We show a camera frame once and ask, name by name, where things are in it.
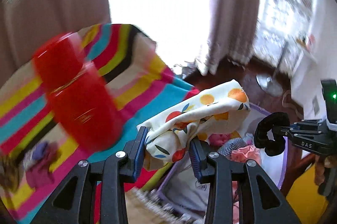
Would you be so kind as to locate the beige embroidered curtain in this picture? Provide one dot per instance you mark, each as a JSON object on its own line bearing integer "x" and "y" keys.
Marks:
{"x": 27, "y": 24}

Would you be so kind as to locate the purple white knitted sock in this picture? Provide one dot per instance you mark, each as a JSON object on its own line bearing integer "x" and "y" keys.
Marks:
{"x": 34, "y": 155}

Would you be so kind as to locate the purple white cardboard box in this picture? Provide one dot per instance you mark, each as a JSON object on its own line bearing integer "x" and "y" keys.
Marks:
{"x": 188, "y": 197}

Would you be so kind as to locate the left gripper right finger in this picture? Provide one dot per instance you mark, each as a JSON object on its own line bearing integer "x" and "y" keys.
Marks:
{"x": 260, "y": 201}

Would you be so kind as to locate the pink knitted cloth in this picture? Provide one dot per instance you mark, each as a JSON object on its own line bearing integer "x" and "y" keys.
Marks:
{"x": 218, "y": 140}

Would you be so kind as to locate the fruit print cloth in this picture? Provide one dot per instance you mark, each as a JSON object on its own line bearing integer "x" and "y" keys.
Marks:
{"x": 219, "y": 110}

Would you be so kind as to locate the yellow object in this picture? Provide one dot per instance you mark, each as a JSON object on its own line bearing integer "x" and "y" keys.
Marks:
{"x": 304, "y": 198}

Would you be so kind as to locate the grey checkered cloth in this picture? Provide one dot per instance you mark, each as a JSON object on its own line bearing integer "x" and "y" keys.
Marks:
{"x": 230, "y": 146}

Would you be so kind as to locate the chrome floor lamp stand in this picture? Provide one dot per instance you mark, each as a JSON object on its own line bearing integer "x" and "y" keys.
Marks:
{"x": 269, "y": 84}

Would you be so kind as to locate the striped beige cushion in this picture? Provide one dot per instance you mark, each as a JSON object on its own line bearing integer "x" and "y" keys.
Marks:
{"x": 140, "y": 209}

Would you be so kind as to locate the white lace curtain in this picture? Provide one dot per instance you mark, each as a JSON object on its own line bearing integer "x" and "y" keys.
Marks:
{"x": 240, "y": 30}

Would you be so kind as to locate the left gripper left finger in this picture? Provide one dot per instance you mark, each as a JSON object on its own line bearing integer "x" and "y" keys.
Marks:
{"x": 73, "y": 199}

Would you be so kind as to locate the magenta knitted glove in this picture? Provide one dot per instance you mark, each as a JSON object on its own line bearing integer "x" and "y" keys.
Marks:
{"x": 40, "y": 175}

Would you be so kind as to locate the person's hand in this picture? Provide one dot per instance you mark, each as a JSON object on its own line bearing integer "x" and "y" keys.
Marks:
{"x": 320, "y": 164}

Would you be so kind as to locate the red thermos bottle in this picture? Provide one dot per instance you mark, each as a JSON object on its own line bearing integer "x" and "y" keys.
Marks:
{"x": 77, "y": 94}

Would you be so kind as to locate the striped colourful blanket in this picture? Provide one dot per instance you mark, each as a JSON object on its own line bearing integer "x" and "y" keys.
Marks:
{"x": 141, "y": 83}

